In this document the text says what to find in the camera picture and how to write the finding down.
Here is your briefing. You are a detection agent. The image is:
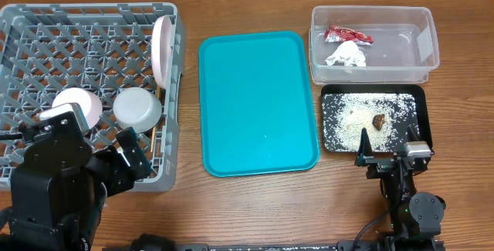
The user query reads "grey plastic dish rack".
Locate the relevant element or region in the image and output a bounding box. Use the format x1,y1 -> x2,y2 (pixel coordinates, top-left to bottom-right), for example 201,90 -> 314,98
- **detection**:
1,2 -> 187,192

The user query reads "red candy wrapper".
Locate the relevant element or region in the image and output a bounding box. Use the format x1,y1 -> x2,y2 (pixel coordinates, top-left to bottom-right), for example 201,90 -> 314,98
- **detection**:
324,25 -> 374,46

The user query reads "white round plate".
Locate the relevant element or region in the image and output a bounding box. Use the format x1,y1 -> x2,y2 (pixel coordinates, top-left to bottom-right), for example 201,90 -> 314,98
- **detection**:
151,15 -> 173,89

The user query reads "grey round bowl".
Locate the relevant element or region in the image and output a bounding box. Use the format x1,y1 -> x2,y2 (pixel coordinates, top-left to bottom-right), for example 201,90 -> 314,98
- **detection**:
113,87 -> 161,133

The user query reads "white tissue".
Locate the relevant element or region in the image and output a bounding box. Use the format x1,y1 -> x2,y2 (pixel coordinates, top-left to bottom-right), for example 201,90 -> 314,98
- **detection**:
325,41 -> 367,67

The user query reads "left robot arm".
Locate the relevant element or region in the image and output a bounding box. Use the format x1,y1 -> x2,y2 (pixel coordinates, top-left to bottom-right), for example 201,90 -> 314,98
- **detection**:
1,128 -> 151,250

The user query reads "white rice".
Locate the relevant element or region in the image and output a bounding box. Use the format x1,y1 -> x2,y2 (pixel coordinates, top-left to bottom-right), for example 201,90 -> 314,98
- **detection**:
321,93 -> 418,153

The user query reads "teal plastic tray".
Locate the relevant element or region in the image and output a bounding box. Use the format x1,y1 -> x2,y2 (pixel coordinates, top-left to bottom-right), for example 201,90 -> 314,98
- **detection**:
198,31 -> 320,178

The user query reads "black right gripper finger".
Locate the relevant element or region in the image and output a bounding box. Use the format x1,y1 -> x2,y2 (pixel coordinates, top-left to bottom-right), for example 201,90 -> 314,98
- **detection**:
407,125 -> 421,142
357,128 -> 374,162

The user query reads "clear plastic bin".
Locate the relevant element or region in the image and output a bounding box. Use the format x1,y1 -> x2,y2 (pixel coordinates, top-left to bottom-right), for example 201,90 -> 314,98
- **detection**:
309,5 -> 440,85

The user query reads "pink bowl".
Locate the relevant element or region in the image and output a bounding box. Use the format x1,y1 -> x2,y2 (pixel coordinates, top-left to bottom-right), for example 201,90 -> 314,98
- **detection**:
52,87 -> 103,129

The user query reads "brown food piece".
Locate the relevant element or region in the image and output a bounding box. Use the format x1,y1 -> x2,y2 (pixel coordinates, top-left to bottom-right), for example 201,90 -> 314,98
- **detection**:
372,114 -> 385,131

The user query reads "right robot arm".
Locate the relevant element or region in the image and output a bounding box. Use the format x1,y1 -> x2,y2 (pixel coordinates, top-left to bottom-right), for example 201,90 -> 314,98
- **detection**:
350,126 -> 446,251

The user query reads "black waste tray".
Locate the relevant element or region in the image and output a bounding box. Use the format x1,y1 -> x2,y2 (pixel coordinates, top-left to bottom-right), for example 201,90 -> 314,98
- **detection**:
321,84 -> 433,152

